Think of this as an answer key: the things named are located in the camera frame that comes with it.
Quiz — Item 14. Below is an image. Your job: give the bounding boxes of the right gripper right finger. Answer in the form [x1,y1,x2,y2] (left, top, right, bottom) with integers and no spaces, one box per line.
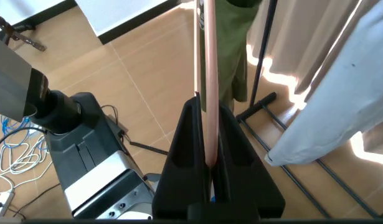
[212,101,286,219]

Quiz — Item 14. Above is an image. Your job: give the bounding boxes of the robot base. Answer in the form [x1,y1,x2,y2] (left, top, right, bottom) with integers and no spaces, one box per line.
[44,91,163,220]

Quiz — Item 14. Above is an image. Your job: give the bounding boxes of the black clothes rack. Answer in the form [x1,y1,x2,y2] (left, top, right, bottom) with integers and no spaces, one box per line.
[235,0,383,219]

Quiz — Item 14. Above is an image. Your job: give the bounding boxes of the black metal stand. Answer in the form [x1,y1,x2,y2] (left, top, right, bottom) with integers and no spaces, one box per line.
[0,7,47,52]

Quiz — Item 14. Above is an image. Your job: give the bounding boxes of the white cable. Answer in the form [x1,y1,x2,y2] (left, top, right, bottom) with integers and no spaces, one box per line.
[0,133,54,194]

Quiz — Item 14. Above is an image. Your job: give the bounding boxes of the black cable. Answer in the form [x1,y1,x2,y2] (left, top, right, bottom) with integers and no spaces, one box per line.
[99,104,169,156]
[6,182,62,219]
[0,125,47,154]

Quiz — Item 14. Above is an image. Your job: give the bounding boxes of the green garment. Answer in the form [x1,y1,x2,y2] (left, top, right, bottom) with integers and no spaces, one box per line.
[199,0,263,113]

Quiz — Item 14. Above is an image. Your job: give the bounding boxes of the pale grey shorts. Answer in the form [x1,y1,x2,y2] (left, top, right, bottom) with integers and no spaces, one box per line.
[264,0,383,167]

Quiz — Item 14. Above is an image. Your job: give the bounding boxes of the white power strip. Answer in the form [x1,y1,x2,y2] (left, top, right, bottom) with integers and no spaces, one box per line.
[0,190,16,218]

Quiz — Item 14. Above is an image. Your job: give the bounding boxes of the pink clothes hanger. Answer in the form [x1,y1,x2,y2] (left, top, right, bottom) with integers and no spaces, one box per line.
[193,0,220,169]

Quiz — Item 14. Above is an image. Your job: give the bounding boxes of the blue cable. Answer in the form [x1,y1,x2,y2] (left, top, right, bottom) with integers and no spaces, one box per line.
[0,114,49,154]

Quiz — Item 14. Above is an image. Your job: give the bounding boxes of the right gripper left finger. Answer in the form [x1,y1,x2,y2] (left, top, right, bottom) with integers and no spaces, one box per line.
[151,92,211,220]

